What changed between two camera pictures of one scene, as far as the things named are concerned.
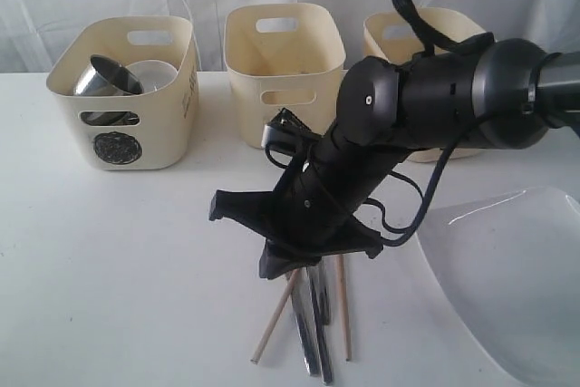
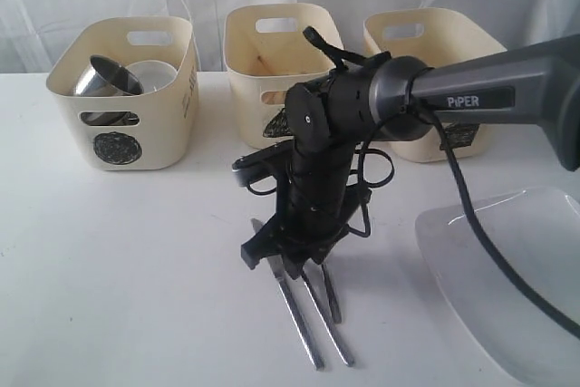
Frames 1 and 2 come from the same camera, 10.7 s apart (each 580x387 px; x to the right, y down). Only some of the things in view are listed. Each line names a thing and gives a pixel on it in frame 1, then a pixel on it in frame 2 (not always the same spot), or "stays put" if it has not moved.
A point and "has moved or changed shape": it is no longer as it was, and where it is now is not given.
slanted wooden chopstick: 276,315 → 265,64
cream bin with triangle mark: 283,55 stays put
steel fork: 323,284 → 334,304
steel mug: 104,77 stays put
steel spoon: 321,314 has moved or changed shape
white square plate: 509,263 stays put
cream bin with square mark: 387,33 stays put
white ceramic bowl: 152,74 stays put
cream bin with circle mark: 152,130 stays put
